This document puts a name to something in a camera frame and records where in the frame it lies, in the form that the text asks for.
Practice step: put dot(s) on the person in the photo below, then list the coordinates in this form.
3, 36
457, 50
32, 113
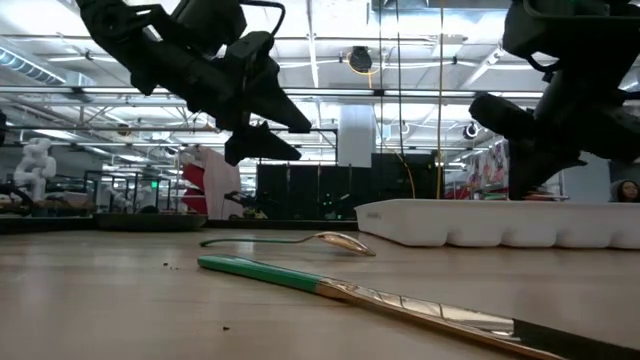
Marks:
627, 191

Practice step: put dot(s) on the black metal frame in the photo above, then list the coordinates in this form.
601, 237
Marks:
325, 130

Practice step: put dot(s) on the white column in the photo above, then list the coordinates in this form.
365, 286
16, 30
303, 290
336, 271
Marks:
357, 135

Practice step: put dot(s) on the black background robot arm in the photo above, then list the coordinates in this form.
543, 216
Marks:
247, 202

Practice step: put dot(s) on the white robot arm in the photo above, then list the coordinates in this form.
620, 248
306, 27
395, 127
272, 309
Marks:
35, 167

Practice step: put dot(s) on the black aluminium table frame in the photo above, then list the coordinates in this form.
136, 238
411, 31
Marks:
45, 225

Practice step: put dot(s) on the long ceiling light strip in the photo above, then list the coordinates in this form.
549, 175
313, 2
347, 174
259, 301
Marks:
50, 90

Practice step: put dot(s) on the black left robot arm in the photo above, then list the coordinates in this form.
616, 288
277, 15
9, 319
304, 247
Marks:
120, 40

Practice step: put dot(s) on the pink cloth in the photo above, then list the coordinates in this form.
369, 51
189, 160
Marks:
222, 185

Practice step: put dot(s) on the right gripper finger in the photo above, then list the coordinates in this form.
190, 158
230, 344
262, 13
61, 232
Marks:
505, 117
530, 167

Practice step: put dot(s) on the black cage frame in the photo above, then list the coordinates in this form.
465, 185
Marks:
127, 172

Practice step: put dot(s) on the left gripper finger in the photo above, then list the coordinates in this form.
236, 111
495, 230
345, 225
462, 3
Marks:
275, 107
255, 145

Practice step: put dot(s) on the silver air duct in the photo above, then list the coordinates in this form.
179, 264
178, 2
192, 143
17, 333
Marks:
25, 65

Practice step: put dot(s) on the red cabinet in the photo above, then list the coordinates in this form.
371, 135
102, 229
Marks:
192, 177

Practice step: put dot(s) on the white plastic cutlery organizer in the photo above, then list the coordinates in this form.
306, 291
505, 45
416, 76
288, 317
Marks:
500, 222

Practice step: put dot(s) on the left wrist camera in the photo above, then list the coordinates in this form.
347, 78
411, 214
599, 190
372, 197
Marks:
210, 22

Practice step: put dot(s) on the black partition screen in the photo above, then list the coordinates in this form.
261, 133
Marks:
390, 175

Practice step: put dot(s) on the colourful banner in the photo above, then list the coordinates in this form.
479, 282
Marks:
487, 167

